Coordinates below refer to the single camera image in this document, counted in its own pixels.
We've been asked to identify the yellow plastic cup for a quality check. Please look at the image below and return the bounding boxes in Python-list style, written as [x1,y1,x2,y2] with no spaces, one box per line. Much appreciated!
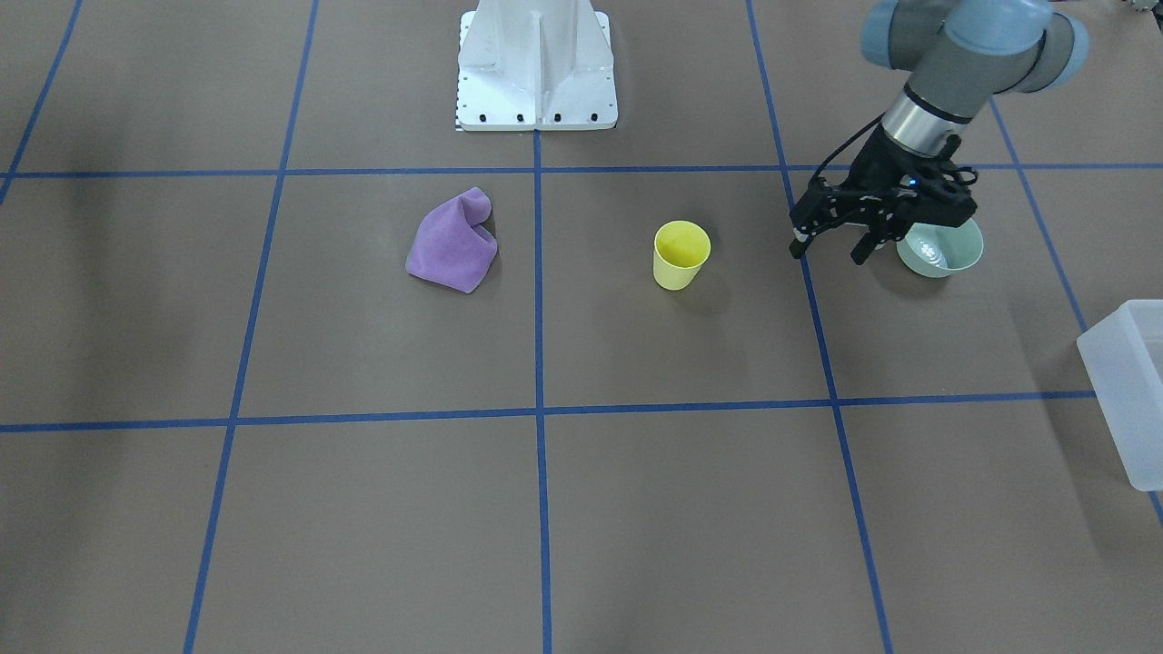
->
[652,220,711,292]

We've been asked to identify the purple crumpled cloth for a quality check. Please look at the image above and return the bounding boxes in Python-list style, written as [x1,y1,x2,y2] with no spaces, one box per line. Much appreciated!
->
[404,187,499,294]

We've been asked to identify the translucent plastic bin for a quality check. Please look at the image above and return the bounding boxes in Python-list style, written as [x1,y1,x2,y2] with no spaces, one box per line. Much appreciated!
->
[1077,299,1162,491]

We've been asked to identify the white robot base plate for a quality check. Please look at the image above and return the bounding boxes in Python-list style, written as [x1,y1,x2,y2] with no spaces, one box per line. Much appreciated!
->
[454,1,619,131]

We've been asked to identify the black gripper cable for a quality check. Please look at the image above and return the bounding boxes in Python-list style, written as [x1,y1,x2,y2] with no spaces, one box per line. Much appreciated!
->
[787,111,886,228]

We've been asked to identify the light green ceramic bowl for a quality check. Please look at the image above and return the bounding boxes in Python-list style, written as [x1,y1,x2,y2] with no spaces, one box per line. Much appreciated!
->
[896,219,984,279]

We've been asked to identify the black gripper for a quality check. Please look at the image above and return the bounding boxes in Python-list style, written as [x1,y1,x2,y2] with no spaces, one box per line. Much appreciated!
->
[789,123,978,265]

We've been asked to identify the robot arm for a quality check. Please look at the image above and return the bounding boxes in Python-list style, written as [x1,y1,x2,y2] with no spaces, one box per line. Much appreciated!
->
[789,1,1091,265]

